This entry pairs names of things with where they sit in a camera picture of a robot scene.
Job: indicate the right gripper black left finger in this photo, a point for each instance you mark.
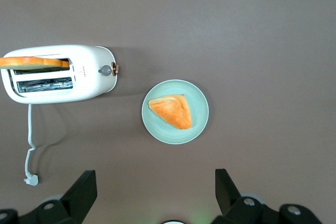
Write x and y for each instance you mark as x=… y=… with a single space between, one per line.
x=76 y=200

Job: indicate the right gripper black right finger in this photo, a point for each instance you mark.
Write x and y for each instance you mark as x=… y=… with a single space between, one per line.
x=233 y=203

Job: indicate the white two-slot toaster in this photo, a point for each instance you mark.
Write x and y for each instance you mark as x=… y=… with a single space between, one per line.
x=86 y=82

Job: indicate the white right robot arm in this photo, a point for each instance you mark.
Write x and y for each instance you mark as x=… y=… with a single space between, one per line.
x=173 y=222

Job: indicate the pale green round plate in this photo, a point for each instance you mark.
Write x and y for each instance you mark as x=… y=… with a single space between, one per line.
x=160 y=129

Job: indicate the triangular orange bread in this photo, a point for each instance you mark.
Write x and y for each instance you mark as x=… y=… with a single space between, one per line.
x=173 y=111

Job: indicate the orange toast slice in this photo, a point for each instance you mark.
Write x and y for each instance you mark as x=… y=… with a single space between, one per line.
x=29 y=62

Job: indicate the brown table cloth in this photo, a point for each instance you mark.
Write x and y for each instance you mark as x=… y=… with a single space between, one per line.
x=236 y=37

